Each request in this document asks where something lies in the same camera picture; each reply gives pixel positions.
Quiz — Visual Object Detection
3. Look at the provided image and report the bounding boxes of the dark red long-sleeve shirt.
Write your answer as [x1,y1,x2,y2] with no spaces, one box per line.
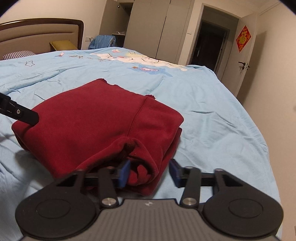
[11,79,184,196]

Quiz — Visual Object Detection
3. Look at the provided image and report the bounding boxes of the blue clothes pile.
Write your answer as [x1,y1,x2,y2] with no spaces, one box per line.
[88,35,116,50]

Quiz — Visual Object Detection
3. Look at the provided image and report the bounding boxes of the light blue cartoon bedsheet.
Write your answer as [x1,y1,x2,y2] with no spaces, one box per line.
[1,47,281,240]

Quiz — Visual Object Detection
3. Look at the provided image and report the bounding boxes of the checkered red white pillow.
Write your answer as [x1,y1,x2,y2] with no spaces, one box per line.
[3,50,36,60]

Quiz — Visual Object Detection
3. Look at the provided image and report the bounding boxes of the brown padded headboard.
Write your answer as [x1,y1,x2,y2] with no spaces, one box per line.
[1,18,84,60]

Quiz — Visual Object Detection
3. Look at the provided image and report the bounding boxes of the mustard yellow pillow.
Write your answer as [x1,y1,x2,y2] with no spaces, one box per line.
[49,40,78,51]

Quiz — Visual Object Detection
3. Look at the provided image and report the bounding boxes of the red fu door decoration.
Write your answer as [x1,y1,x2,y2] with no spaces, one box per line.
[236,25,251,53]

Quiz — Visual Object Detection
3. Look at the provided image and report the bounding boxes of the grey wardrobe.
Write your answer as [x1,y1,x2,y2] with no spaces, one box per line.
[99,0,194,64]

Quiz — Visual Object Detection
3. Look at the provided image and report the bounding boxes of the white door with handle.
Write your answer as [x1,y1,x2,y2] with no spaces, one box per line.
[221,13,258,96]

